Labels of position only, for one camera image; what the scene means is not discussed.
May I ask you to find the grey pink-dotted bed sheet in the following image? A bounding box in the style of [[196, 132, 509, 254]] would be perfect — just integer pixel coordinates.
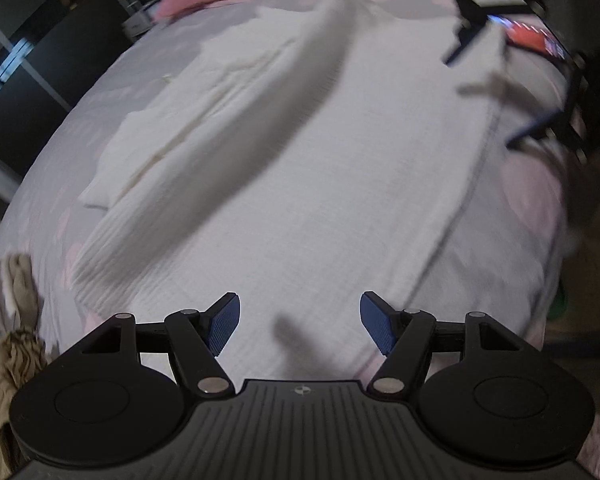
[[0, 0, 571, 386]]

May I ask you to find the colourful printed box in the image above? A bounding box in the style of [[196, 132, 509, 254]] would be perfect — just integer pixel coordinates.
[[502, 17, 573, 68]]

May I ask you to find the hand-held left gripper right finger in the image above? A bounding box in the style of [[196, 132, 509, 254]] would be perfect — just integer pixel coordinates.
[[359, 291, 551, 402]]

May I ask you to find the white crinkled garment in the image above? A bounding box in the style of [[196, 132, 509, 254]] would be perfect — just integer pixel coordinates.
[[72, 0, 511, 381]]

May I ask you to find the beige knitted folded garment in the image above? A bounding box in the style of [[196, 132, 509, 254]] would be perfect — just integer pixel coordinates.
[[5, 252, 44, 322]]

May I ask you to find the dark sliding-door wardrobe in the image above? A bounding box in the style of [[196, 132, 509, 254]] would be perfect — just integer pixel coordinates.
[[0, 0, 151, 201]]

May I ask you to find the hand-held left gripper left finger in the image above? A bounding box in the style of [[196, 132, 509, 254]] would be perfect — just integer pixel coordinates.
[[50, 291, 242, 402]]

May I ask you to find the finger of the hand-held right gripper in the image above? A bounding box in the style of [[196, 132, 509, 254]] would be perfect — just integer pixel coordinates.
[[442, 15, 491, 67], [506, 52, 590, 163]]

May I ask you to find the white bedside box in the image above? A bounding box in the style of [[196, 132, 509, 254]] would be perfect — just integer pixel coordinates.
[[122, 7, 156, 38]]

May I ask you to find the tan striped garment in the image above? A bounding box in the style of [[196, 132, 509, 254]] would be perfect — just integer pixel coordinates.
[[0, 327, 51, 480]]

